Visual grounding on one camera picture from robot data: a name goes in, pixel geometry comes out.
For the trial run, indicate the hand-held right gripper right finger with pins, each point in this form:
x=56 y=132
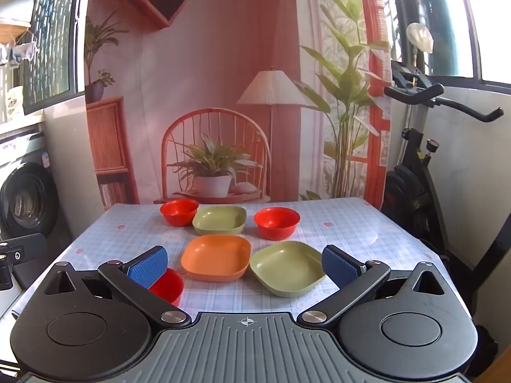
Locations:
x=340 y=266

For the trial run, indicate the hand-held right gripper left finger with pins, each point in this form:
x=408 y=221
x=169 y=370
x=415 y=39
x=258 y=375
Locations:
x=147 y=268

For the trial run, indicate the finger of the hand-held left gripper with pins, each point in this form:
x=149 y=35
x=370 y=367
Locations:
x=28 y=247

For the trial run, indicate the red bowl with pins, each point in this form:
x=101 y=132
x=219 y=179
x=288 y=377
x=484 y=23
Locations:
x=169 y=289
x=277 y=221
x=179 y=211

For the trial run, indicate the green square plate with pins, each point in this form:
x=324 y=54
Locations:
x=285 y=267
x=219 y=219

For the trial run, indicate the orange square plate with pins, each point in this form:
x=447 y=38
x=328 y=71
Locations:
x=215 y=257

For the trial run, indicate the blue plaid tablecloth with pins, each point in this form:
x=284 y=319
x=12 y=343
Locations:
x=119 y=243

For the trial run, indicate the grey washing machine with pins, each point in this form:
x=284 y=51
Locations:
x=28 y=195

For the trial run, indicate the black exercise bike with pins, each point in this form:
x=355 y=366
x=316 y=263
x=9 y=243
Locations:
x=419 y=167

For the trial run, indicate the hanging laundry rack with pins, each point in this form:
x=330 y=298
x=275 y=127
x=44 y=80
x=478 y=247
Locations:
x=18 y=50

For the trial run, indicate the window with dark grille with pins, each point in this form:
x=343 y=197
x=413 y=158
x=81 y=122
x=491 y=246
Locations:
x=52 y=36

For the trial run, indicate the printed room backdrop cloth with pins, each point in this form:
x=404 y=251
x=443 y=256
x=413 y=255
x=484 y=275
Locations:
x=223 y=68

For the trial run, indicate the white plastic bag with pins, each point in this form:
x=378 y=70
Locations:
x=419 y=36

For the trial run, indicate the dark framed window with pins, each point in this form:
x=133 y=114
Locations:
x=451 y=20

